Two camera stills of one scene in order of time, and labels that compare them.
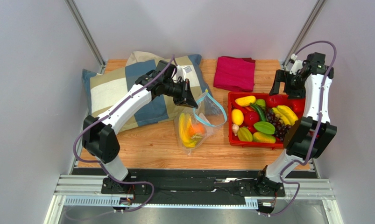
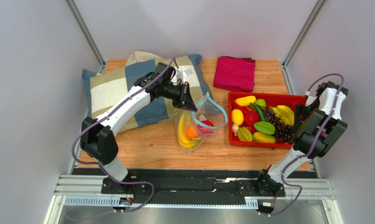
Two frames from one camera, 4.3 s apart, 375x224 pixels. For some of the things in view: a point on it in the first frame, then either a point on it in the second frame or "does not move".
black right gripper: x=284 y=78 -> x=299 y=115
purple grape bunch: x=281 y=129 does not move
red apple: x=274 y=100 -> x=205 y=130
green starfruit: x=265 y=127 does not move
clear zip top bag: x=193 y=126 does not move
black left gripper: x=186 y=96 does not move
